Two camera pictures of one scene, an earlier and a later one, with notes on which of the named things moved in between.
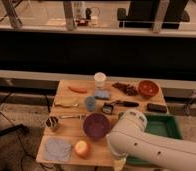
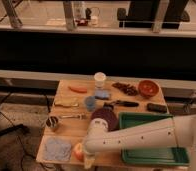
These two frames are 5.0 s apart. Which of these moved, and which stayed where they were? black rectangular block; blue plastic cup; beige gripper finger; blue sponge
Moved: beige gripper finger
Stayed: blue sponge; black rectangular block; blue plastic cup
